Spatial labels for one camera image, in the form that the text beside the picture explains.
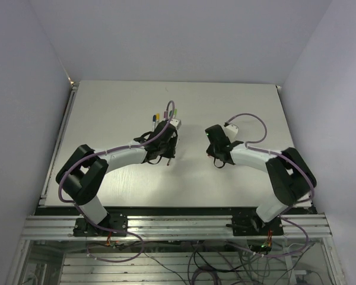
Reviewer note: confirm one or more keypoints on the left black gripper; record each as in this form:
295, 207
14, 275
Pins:
171, 153

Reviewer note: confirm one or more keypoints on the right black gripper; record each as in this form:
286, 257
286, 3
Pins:
210, 151

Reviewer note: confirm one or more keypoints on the blue marker pen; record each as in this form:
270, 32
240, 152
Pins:
153, 122

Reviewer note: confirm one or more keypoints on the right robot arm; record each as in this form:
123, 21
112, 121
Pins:
289, 175

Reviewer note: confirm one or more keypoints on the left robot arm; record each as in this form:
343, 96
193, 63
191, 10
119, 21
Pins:
82, 175

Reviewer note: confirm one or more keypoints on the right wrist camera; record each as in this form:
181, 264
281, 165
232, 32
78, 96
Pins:
231, 131

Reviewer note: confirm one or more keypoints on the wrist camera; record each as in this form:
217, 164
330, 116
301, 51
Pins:
176, 123
231, 131

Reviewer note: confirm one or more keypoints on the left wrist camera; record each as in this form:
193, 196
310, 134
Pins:
176, 123

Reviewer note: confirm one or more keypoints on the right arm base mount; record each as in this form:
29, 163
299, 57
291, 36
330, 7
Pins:
245, 222

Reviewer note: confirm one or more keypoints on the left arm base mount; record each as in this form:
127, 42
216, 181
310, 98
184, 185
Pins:
114, 225

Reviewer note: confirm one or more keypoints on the aluminium frame rail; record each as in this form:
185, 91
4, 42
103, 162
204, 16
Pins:
60, 228

